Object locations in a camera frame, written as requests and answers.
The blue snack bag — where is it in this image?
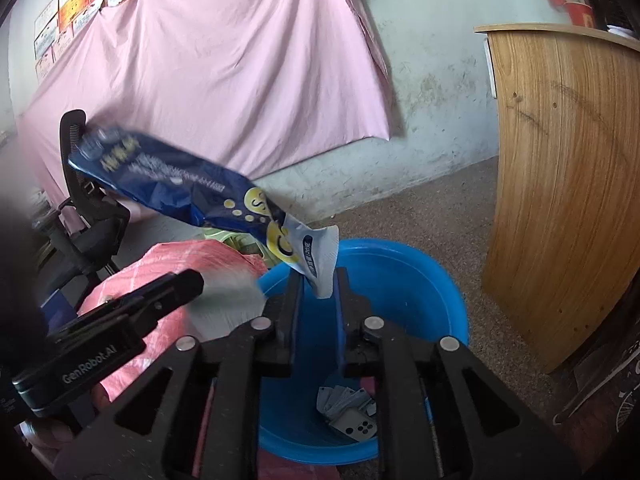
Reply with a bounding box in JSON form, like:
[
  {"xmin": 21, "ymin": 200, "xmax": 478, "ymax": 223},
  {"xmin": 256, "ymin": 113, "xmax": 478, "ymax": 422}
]
[{"xmin": 67, "ymin": 127, "xmax": 341, "ymax": 301}]

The olive plastic stool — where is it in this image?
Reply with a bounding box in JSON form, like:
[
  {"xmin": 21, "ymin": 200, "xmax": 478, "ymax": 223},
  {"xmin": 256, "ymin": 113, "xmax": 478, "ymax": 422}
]
[{"xmin": 200, "ymin": 227, "xmax": 273, "ymax": 267}]

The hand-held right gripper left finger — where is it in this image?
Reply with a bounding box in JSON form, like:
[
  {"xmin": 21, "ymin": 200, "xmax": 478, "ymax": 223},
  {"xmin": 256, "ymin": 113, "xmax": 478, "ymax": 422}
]
[{"xmin": 57, "ymin": 271, "xmax": 305, "ymax": 480}]

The pink hanging sheet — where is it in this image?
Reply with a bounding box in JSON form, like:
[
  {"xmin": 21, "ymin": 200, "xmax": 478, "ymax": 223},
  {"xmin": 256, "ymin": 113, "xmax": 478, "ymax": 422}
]
[{"xmin": 17, "ymin": 0, "xmax": 393, "ymax": 241}]

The dark printed cloth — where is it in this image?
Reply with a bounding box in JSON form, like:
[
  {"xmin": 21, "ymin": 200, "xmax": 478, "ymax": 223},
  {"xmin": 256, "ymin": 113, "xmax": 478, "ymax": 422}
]
[{"xmin": 552, "ymin": 330, "xmax": 640, "ymax": 461}]

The blue cardboard box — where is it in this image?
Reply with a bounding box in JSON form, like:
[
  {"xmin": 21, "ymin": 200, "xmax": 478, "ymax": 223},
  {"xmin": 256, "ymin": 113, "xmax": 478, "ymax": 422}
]
[{"xmin": 41, "ymin": 290, "xmax": 76, "ymax": 331}]

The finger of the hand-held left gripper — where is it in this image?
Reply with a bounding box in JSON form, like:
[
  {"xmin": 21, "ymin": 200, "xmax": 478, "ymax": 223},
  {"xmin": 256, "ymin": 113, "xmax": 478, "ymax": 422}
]
[
  {"xmin": 131, "ymin": 270, "xmax": 205, "ymax": 334},
  {"xmin": 102, "ymin": 271, "xmax": 187, "ymax": 312}
]

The black office chair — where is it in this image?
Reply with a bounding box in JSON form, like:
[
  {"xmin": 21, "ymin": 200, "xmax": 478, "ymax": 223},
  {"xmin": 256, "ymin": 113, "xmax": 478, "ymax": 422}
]
[{"xmin": 30, "ymin": 110, "xmax": 132, "ymax": 306}]

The person's left hand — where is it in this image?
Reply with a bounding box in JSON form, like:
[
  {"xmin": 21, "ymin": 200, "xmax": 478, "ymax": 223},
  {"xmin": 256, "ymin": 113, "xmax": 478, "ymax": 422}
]
[{"xmin": 19, "ymin": 419, "xmax": 77, "ymax": 467}]

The pink checked blanket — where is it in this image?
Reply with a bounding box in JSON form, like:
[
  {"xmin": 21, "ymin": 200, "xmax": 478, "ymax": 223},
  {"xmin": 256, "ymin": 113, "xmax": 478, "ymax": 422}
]
[{"xmin": 77, "ymin": 240, "xmax": 268, "ymax": 401}]

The group of wall certificates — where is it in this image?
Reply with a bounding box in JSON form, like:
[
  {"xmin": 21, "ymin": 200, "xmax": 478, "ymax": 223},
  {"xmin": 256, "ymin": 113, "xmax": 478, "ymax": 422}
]
[{"xmin": 34, "ymin": 0, "xmax": 137, "ymax": 82}]

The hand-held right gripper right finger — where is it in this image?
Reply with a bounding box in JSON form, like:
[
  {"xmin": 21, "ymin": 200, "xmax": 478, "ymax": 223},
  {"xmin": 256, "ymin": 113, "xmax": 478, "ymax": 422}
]
[{"xmin": 335, "ymin": 267, "xmax": 583, "ymax": 480}]

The grey patterned wrapper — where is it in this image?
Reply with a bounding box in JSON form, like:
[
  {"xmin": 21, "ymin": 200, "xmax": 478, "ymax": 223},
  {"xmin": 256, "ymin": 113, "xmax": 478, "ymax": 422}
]
[{"xmin": 316, "ymin": 385, "xmax": 376, "ymax": 418}]

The small red box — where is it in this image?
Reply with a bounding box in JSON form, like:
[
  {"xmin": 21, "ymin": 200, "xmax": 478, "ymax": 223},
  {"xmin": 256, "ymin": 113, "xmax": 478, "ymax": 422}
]
[{"xmin": 564, "ymin": 2, "xmax": 596, "ymax": 28}]

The blue plastic basin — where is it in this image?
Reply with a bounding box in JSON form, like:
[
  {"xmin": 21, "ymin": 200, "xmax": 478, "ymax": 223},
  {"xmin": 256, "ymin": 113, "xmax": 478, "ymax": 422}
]
[{"xmin": 256, "ymin": 239, "xmax": 471, "ymax": 466}]

